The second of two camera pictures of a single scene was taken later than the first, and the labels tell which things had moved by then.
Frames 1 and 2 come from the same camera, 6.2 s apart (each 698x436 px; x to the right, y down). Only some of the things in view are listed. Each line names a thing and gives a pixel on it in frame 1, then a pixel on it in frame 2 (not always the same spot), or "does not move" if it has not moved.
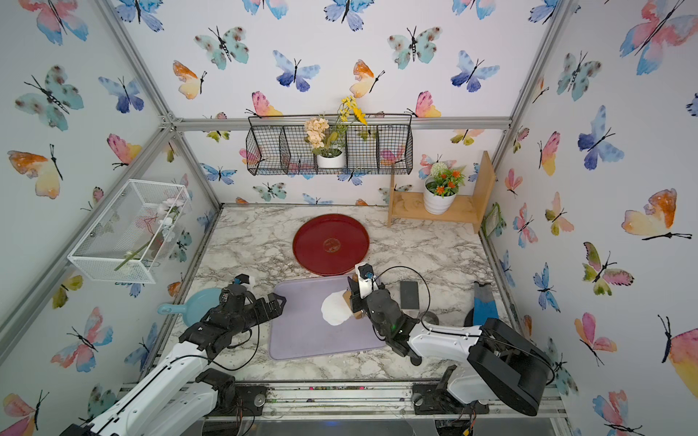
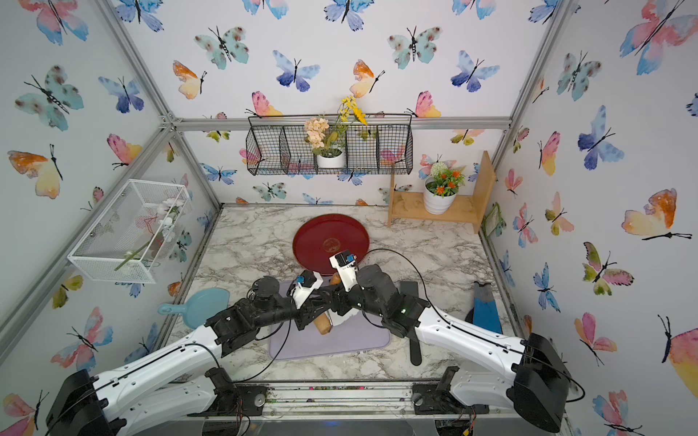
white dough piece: (334, 308) does not move
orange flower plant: (445, 182) does not move
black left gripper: (276, 310) → (311, 314)
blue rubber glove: (484, 303) does not move
